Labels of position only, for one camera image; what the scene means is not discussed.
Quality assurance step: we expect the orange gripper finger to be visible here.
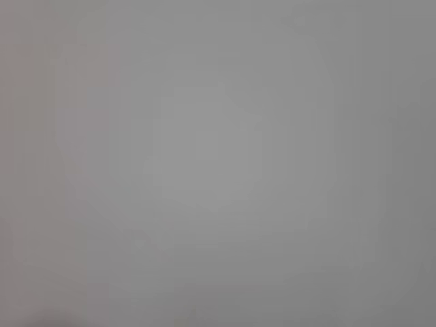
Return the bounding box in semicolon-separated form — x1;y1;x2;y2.
23;315;89;327

